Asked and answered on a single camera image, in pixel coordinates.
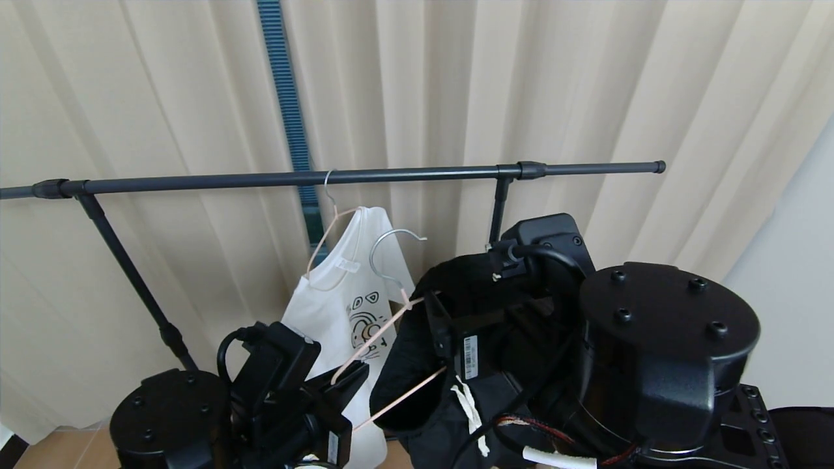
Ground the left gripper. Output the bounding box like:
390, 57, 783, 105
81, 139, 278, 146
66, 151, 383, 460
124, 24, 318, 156
261, 362, 371, 469

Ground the window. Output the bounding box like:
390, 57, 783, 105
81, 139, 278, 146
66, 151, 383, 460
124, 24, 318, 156
256, 0, 324, 248

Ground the black garment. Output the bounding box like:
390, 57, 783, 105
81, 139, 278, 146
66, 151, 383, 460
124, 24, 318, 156
370, 253, 587, 469

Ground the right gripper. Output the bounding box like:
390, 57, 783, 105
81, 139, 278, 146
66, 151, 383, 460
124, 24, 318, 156
425, 292, 582, 457

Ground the white printed t-shirt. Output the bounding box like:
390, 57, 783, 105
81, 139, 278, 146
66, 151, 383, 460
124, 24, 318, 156
281, 207, 416, 469

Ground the black clothes rack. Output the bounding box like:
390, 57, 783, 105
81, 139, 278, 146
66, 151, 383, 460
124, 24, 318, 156
0, 160, 667, 372

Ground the beige curtain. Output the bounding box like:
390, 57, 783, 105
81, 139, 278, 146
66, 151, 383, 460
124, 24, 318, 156
280, 0, 834, 294
0, 0, 326, 444

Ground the pink clothes hanger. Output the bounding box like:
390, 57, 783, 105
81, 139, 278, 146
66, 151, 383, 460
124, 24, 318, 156
306, 171, 359, 291
330, 228, 450, 432

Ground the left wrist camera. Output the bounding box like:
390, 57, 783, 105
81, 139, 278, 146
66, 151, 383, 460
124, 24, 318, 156
225, 321, 322, 444

